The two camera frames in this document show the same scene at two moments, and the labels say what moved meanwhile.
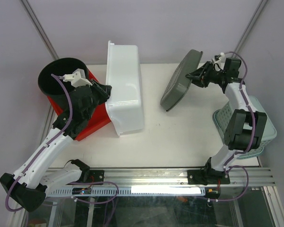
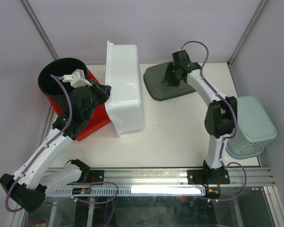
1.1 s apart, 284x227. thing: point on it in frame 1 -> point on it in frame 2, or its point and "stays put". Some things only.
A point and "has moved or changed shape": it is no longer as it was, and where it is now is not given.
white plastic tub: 125,106 stays put
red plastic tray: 100,117 stays put
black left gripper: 104,91 stays put
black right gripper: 201,73 -> 172,82
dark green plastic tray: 178,83 has moved or changed shape
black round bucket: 51,86 stays put
